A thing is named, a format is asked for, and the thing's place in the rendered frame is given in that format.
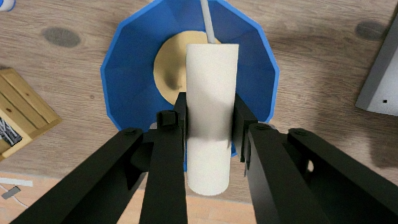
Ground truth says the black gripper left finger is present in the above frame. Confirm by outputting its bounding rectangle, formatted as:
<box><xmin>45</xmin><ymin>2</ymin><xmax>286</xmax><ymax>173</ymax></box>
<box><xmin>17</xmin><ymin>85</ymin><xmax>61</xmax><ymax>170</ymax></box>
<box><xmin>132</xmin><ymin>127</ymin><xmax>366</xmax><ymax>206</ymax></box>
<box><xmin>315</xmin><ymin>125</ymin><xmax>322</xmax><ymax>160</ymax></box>
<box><xmin>8</xmin><ymin>92</ymin><xmax>188</xmax><ymax>224</ymax></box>

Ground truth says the wooden crate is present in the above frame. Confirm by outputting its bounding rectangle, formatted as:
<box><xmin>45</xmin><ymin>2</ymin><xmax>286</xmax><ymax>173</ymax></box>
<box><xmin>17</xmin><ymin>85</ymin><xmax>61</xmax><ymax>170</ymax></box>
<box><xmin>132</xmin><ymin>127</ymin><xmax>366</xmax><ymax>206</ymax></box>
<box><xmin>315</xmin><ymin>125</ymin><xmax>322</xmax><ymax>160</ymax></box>
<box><xmin>0</xmin><ymin>69</ymin><xmax>63</xmax><ymax>162</ymax></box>

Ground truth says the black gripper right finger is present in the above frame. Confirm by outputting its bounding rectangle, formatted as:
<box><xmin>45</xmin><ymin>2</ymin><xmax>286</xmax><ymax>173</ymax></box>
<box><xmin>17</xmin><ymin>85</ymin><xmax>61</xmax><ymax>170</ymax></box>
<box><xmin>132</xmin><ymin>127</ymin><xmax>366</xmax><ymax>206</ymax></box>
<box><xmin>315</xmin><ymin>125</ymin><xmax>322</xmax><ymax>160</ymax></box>
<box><xmin>232</xmin><ymin>92</ymin><xmax>398</xmax><ymax>224</ymax></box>

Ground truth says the blue bucket with white handle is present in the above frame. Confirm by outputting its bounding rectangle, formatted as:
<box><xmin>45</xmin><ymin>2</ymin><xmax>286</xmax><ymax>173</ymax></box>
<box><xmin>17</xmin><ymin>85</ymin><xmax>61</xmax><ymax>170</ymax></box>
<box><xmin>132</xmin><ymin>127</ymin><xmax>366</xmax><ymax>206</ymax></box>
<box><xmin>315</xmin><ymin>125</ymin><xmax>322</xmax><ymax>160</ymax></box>
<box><xmin>100</xmin><ymin>0</ymin><xmax>280</xmax><ymax>196</ymax></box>

